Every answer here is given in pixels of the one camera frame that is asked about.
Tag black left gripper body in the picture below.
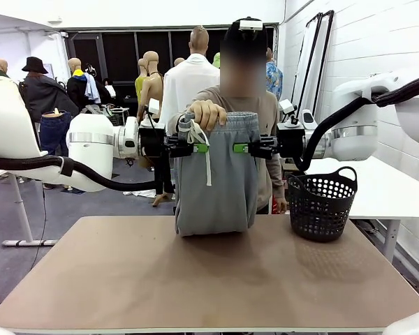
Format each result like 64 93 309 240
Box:
138 126 169 158

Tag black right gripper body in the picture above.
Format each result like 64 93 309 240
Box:
277 126 306 159

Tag grey training pants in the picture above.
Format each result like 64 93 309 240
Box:
174 110 261 238

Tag person's right forearm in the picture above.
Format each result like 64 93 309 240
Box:
194 86 231 105

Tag person's left forearm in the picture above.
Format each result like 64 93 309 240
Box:
267 156 286 200

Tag bare beige mannequin black pants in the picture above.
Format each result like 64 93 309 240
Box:
135 50 175 207

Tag person's right hand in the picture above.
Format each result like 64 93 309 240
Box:
189 99 228 132

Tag person in beige sweater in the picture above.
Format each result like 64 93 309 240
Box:
167 17 288 215

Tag small white cluttered table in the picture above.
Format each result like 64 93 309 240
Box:
106 106 131 126

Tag mannequin in yellow-green top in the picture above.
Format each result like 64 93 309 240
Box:
135 58 149 105

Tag mannequin in blue floral shirt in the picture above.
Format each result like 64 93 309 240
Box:
265 47 284 102

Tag mannequin in white shirt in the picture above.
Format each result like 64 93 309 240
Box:
159 25 221 133

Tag black-framed white reflector panel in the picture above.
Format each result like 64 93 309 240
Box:
309 10 335 105
289 13 324 105

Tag black perforated laundry basket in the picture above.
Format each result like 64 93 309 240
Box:
287 166 358 244

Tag light blue hanging shirt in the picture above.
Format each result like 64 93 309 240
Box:
83 72 102 105

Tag mannequin with yellow collar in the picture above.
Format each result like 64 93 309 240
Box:
66 57 104 112

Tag mannequin in blue jeans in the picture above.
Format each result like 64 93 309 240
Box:
39 108 73 191

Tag white side table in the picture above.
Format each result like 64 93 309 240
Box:
282 155 419 265

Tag black cap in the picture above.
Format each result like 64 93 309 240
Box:
224 17 268 50

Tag mannequin with black hat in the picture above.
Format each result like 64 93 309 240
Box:
18 56 80 119

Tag white desk with leg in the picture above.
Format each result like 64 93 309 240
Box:
0 169 59 248

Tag white overhead canopy panel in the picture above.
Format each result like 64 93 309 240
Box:
0 12 62 36

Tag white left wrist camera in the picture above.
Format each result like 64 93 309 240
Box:
139 98 161 129

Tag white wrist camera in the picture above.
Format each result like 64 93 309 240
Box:
139 98 161 129
278 98 300 128

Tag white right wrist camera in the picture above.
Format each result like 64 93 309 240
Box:
278 98 300 128

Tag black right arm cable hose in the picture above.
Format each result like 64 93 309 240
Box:
293 72 419 172

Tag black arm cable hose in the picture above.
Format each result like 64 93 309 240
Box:
293 72 419 172
0 155 161 192

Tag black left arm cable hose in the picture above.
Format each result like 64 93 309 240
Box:
0 155 161 192

